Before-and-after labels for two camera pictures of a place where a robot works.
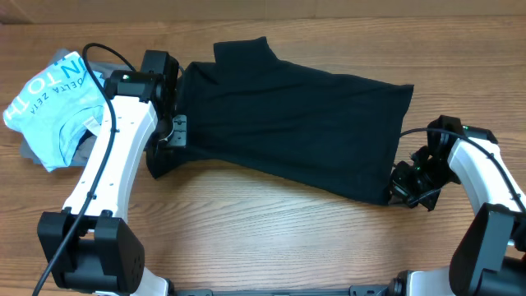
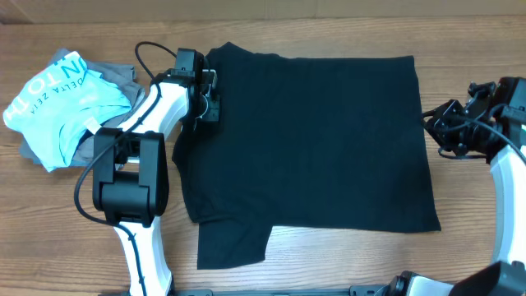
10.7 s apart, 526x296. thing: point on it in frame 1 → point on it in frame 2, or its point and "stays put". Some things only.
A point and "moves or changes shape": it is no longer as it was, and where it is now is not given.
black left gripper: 179,138 → 215,112
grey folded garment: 81,152 stays put
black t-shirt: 254,115 moves or changes shape
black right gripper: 399,187 → 436,125
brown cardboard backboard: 74,11 stays put
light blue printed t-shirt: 51,113 stays put
